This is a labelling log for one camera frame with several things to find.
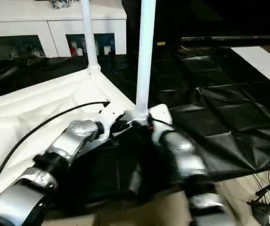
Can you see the white cabinet with glass doors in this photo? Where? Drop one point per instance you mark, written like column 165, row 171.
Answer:
column 31, row 21

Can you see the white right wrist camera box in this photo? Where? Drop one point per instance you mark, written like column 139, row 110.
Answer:
column 159, row 117

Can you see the black plastic mat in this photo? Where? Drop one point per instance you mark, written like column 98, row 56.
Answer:
column 219, row 108

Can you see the small dark grey bundle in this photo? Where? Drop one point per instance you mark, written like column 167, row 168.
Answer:
column 62, row 3

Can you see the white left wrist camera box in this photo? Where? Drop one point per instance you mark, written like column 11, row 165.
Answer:
column 110, row 120

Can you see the white flat board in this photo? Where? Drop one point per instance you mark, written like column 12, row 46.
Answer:
column 262, row 63

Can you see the white plastic table leg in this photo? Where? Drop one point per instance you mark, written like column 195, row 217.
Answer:
column 145, row 56
column 91, row 33

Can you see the white plastic table top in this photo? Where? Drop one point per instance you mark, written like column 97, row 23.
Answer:
column 31, row 113

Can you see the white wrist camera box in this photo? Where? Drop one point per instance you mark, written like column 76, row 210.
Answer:
column 159, row 117
column 110, row 120

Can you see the small yellow tag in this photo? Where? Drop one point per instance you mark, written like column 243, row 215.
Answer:
column 160, row 44

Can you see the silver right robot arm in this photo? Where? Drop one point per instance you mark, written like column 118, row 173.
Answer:
column 186, row 160

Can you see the black floor stand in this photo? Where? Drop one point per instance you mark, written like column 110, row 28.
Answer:
column 269, row 209

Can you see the white capped bottle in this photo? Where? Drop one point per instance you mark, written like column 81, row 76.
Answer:
column 107, row 49

